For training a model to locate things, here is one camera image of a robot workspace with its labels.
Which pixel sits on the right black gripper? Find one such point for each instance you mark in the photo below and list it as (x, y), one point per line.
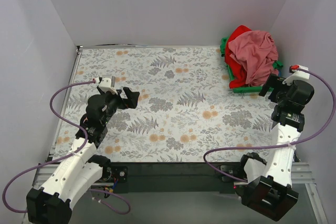
(274, 91)

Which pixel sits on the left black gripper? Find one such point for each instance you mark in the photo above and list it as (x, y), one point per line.
(122, 98)

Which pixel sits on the pink t shirt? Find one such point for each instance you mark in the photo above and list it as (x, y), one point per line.
(256, 51)

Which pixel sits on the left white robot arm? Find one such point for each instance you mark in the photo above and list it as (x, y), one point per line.
(55, 199)

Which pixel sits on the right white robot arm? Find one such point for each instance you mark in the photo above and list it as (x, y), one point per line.
(269, 190)

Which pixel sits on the red t shirt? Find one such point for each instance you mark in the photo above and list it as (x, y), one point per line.
(237, 69)

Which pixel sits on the floral table mat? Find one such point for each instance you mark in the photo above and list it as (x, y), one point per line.
(186, 111)

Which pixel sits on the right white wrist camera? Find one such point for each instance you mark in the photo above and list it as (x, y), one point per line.
(297, 73)

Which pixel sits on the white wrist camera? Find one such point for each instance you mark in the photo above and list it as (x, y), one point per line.
(106, 84)
(297, 73)

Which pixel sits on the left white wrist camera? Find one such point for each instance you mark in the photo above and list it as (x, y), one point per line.
(106, 84)

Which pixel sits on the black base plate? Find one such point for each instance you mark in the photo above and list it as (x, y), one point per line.
(166, 177)

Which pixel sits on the aluminium frame rail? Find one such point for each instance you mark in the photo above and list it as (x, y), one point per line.
(300, 172)

